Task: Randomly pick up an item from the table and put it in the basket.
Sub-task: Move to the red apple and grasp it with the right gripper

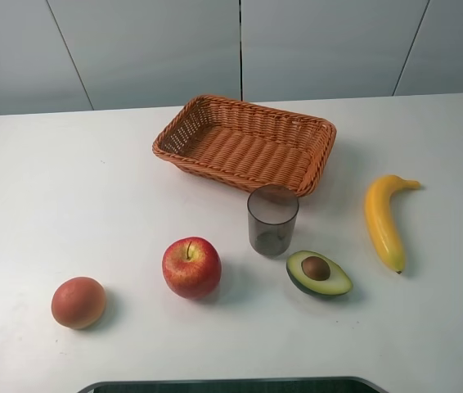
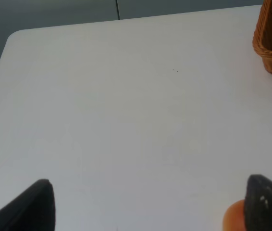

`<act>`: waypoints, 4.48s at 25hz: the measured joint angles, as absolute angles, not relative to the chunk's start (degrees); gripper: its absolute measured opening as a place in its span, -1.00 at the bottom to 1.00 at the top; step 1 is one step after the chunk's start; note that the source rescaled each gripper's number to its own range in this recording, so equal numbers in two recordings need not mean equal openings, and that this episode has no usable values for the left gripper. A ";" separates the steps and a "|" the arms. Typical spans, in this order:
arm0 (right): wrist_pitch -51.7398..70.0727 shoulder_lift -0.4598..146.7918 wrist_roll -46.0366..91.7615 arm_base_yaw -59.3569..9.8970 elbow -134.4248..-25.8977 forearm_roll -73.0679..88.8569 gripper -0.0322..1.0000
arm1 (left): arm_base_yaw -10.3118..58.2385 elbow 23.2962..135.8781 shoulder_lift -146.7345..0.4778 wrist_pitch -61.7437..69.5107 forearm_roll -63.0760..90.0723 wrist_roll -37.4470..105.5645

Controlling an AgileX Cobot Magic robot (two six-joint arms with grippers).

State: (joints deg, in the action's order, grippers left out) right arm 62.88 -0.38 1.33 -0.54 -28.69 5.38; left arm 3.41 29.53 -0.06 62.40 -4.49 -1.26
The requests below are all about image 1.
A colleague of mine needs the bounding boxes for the grey translucent plastic cup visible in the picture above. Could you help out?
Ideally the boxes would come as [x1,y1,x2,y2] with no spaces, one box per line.
[246,184,299,258]

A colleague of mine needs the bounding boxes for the red apple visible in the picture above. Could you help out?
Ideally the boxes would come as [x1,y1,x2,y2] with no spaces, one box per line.
[162,237,222,300]

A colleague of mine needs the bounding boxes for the orange fruit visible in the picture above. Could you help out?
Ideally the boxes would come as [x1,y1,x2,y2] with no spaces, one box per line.
[51,277,107,330]

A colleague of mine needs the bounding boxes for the halved avocado with pit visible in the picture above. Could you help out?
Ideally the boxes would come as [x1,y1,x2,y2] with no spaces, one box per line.
[285,251,353,298]

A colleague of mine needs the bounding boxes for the yellow banana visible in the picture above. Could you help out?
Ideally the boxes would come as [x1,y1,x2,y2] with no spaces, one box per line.
[364,174,421,274]

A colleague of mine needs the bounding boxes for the orange wicker basket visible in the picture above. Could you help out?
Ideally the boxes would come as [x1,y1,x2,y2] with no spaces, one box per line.
[152,95,337,197]

